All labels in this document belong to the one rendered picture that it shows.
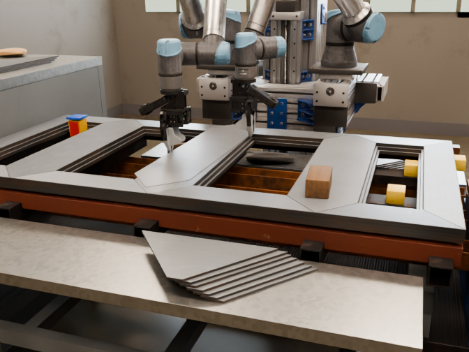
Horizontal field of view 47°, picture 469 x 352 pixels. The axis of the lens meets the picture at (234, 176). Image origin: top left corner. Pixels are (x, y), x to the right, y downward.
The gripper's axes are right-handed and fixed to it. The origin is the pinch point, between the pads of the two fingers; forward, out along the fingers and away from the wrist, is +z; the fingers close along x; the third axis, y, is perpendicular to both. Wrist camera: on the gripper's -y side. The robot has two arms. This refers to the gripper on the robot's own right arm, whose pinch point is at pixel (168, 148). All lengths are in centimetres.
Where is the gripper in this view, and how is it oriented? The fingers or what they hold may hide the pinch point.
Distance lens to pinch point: 180.0
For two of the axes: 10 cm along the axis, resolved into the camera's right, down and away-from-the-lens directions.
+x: 3.2, -3.2, 8.9
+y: 9.5, 0.9, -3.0
